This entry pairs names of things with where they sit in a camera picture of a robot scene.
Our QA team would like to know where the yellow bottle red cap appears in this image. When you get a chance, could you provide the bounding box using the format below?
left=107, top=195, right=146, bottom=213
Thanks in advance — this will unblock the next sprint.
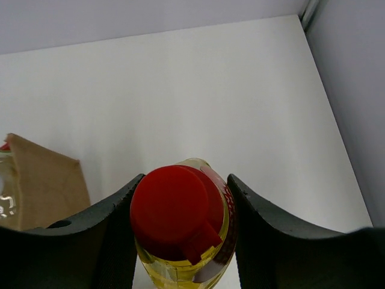
left=130, top=158, right=238, bottom=288

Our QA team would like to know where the watermelon print canvas bag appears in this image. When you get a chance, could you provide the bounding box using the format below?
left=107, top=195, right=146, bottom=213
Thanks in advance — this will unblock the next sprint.
left=4, top=134, right=91, bottom=231

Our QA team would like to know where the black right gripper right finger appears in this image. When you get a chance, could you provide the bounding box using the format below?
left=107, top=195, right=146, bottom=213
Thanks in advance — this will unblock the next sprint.
left=227, top=174, right=384, bottom=288

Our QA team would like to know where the right aluminium frame post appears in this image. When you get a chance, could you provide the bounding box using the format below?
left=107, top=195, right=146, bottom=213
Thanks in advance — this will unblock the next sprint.
left=300, top=0, right=328, bottom=33

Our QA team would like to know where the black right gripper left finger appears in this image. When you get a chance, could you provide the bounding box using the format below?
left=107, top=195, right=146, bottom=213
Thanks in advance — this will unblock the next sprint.
left=1, top=174, right=144, bottom=288

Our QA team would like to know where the clear bottle white cap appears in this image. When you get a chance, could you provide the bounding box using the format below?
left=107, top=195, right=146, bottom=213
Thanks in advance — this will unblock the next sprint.
left=1, top=143, right=19, bottom=230

